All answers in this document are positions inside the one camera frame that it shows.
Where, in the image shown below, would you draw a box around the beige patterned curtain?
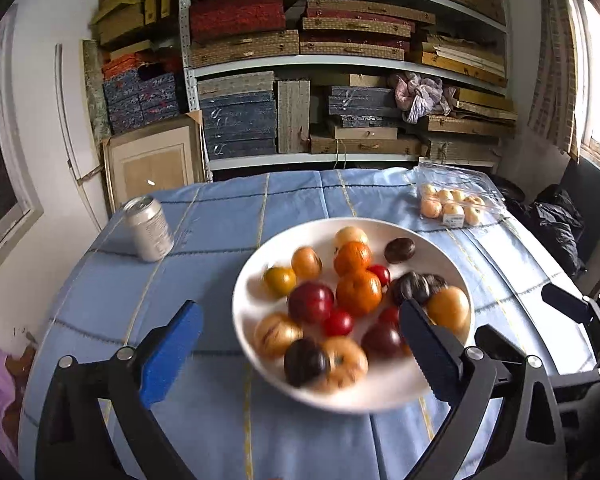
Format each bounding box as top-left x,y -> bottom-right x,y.
527,0 -> 590,158

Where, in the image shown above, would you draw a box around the stack of yellow-brown boxes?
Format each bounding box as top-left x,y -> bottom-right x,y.
90,0 -> 181,51

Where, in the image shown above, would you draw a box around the dark red plum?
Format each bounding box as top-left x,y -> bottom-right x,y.
287,281 -> 335,325
361,321 -> 407,360

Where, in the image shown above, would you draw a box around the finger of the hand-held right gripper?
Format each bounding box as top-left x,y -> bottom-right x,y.
547,367 -> 600,396
541,283 -> 600,348

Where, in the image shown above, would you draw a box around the green marbled panel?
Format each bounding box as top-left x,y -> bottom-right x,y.
82,39 -> 112,138

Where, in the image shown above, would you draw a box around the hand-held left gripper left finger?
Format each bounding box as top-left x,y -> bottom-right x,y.
34,300 -> 204,480

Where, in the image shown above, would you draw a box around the white drink can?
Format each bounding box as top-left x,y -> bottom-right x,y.
122,196 -> 175,263

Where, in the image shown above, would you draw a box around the pink crumpled cloth bag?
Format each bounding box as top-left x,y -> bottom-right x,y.
389,72 -> 458,123

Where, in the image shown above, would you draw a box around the clear plastic fruit box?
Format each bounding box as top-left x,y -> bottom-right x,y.
414,162 -> 506,228

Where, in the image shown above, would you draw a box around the stack of woven tan boxes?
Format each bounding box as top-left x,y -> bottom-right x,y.
187,0 -> 518,161

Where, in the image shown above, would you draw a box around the yellow-green tomato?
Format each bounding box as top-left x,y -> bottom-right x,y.
263,266 -> 297,297

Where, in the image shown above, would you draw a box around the stack of blue floral boxes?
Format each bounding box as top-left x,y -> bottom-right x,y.
101,57 -> 186,136

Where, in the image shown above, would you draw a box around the orange mandarin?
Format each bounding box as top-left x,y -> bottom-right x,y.
333,241 -> 374,277
335,270 -> 384,317

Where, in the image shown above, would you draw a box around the cluster of small tan fruits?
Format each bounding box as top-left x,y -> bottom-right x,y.
420,184 -> 487,226

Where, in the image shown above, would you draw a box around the stack of grey-blue boxes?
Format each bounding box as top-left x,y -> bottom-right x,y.
327,85 -> 403,128
198,91 -> 279,161

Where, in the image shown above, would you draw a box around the dark clothing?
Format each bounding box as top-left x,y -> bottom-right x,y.
500,180 -> 588,276

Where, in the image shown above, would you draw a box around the pale grey upright boxes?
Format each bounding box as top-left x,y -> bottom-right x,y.
277,80 -> 312,154

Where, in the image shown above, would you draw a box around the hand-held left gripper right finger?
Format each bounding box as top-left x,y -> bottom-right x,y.
399,299 -> 567,480

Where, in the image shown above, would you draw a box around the plain yellow pepino melon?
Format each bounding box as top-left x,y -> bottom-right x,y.
426,286 -> 470,335

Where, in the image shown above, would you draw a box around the smooth orange tomato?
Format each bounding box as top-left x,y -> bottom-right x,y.
291,246 -> 324,281

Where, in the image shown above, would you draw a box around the striped yellow pepino melon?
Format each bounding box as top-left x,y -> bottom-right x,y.
311,336 -> 370,394
253,312 -> 304,360

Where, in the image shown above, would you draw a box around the small tan fruit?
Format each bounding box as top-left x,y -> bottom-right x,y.
335,226 -> 370,253

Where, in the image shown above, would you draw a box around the white plate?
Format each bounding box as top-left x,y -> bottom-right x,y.
231,217 -> 476,415

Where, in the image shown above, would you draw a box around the wooden picture frame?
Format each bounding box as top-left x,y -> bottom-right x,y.
101,110 -> 208,218

